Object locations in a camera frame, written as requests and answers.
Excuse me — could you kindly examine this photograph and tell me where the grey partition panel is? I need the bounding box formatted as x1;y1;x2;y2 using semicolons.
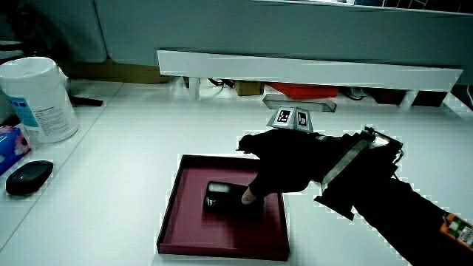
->
25;0;473;86

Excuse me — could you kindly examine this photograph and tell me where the orange box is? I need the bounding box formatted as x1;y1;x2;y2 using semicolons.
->
266;82;340;100

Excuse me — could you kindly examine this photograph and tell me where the black cable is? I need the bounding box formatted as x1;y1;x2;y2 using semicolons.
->
206;77;235;89

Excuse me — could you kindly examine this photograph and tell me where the small brown cardboard box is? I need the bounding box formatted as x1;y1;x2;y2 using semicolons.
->
234;81;265;97

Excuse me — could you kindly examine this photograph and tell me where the black stapper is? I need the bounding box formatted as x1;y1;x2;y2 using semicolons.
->
202;180;265;219

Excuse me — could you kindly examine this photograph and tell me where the blue floral tissue pack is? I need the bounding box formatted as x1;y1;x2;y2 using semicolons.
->
0;125;32;176

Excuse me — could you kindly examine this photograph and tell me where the flat grey metal piece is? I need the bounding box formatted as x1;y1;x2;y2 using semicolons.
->
262;93;338;113

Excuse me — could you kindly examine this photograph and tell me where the person's right forearm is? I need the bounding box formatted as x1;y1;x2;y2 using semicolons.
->
313;126;473;266

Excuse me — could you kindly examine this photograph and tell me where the dark red box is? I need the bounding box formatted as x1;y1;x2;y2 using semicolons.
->
365;87;408;106

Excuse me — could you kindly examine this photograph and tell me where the orange tracker device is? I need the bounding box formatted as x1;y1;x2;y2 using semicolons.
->
439;213;473;253

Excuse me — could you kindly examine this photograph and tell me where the white desk riser shelf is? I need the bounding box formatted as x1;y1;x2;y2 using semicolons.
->
157;50;464;112

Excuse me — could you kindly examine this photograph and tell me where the white wipes canister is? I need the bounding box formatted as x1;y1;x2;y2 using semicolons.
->
0;56;80;144

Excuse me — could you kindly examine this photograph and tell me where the dark red square plate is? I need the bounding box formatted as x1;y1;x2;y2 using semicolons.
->
156;154;290;262

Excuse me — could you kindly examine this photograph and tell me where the person's right hand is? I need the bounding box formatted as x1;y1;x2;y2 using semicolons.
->
236;106;365;205

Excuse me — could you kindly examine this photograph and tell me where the black computer mouse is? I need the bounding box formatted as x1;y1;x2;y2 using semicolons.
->
5;160;55;196

